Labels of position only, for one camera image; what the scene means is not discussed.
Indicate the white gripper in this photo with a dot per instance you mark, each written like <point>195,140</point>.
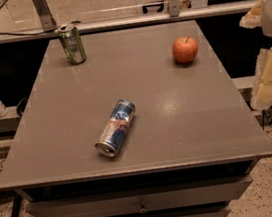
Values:
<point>261,15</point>

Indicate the blue silver redbull can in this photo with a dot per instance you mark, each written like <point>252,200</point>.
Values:
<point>115,131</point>

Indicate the red apple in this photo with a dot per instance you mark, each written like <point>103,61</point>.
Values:
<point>185,49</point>

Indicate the green soda can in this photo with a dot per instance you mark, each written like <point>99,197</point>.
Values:
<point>72,44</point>

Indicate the grey top drawer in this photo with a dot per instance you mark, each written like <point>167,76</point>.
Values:
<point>143,200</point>

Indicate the left metal bracket post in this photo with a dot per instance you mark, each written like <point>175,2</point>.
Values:
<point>44,13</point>

